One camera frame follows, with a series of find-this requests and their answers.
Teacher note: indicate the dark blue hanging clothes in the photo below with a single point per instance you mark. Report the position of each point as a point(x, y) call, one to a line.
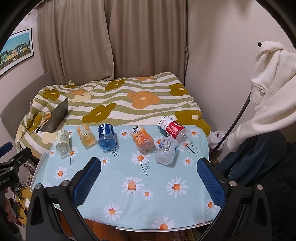
point(255, 158)

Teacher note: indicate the floor clutter pile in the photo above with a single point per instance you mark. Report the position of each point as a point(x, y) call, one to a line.
point(22, 195)

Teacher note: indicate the grey bed headboard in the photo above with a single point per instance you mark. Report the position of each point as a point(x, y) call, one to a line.
point(19, 106)

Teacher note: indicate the black curved rack pole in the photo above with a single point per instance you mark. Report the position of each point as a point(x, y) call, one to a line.
point(232, 126)

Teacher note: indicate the daisy print blue tablecloth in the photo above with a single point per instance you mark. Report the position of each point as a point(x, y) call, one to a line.
point(133, 190)

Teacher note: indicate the green label clear cup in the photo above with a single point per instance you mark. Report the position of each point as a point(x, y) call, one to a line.
point(63, 142)

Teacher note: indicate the white hanging hoodie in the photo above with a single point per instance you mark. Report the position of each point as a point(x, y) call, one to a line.
point(272, 91)

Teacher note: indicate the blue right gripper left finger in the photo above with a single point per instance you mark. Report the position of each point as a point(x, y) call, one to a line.
point(83, 181)

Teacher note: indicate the beige curtains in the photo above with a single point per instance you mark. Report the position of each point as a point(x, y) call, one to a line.
point(95, 40)

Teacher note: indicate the blue plastic cup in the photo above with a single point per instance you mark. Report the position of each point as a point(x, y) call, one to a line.
point(107, 140)

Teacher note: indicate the orange label clear cup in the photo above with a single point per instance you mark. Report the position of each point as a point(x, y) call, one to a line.
point(86, 136)

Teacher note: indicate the floral striped duvet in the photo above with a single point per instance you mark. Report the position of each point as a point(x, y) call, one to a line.
point(123, 101)

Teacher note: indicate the red label plastic cup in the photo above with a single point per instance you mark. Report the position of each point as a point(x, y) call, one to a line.
point(171, 128)

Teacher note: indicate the framed houses poster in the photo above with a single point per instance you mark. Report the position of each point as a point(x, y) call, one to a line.
point(18, 48)

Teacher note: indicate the grey open laptop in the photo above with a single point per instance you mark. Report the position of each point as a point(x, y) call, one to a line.
point(57, 116)

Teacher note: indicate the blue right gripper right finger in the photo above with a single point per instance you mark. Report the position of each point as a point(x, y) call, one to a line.
point(214, 182)

